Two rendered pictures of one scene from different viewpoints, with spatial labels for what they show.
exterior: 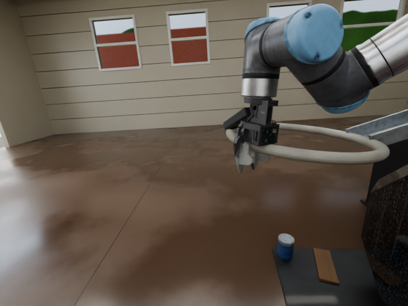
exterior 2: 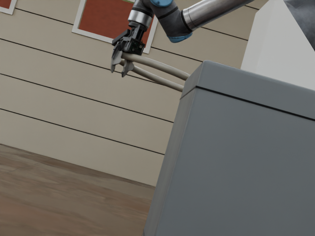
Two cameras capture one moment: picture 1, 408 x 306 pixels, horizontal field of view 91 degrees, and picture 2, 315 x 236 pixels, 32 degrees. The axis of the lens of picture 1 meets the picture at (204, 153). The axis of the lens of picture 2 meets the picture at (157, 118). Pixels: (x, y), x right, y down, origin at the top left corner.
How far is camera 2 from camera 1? 1.74 m
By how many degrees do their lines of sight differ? 20
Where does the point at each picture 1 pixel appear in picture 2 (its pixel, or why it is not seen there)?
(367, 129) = not seen: hidden behind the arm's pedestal
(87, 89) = not seen: outside the picture
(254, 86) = (135, 15)
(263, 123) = (134, 38)
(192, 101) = (88, 112)
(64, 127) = not seen: outside the picture
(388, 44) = (191, 9)
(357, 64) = (180, 15)
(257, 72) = (138, 8)
